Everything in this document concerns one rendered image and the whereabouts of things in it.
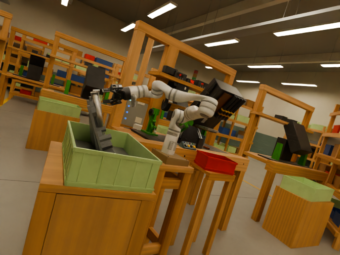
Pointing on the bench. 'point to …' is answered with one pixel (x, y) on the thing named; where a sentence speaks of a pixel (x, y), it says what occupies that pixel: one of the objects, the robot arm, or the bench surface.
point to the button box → (186, 146)
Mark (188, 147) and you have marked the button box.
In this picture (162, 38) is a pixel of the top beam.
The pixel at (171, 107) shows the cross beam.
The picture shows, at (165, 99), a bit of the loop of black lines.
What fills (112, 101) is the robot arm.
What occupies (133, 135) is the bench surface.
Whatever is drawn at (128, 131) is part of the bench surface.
